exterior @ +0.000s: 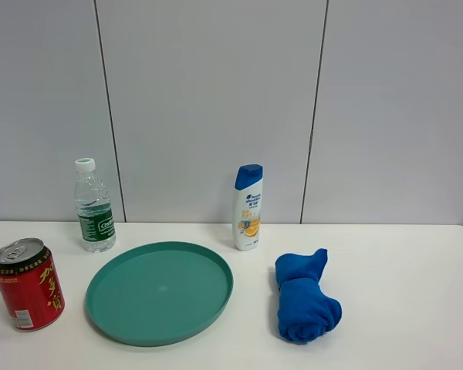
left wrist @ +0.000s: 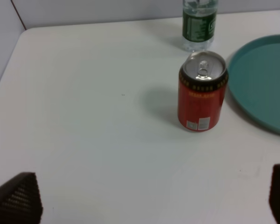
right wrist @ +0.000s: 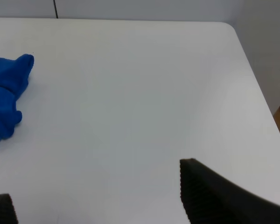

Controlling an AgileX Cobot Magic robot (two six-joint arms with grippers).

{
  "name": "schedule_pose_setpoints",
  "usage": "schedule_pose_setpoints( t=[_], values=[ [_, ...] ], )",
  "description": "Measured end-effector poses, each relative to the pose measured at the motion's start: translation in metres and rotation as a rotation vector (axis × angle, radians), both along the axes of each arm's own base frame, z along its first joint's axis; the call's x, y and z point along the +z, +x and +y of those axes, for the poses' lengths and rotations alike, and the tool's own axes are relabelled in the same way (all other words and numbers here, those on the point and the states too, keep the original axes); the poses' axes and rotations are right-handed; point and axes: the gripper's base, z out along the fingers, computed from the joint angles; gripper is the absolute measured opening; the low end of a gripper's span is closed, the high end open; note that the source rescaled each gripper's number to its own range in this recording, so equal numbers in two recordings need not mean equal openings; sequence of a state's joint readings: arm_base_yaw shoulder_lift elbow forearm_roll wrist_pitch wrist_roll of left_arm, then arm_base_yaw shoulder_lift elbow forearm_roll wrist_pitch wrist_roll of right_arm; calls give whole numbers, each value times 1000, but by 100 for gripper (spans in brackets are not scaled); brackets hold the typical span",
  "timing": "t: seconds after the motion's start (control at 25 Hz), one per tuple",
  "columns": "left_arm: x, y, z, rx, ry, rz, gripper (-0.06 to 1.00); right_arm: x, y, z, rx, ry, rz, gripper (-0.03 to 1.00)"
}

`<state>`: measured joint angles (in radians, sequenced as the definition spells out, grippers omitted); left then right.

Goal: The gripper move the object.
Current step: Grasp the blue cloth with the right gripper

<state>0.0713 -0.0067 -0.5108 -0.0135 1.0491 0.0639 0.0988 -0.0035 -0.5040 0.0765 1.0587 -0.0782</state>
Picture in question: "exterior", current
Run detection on blue towel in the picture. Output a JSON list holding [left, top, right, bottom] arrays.
[[275, 248, 342, 344]]

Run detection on white blue shampoo bottle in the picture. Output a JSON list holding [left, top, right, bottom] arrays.
[[232, 164, 263, 251]]

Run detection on green round plate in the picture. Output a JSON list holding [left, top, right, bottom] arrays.
[[85, 241, 234, 347]]

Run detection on clear water bottle green label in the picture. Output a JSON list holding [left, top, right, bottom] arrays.
[[74, 158, 117, 253]]

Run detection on red soda can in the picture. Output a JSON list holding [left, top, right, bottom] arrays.
[[0, 237, 65, 331]]

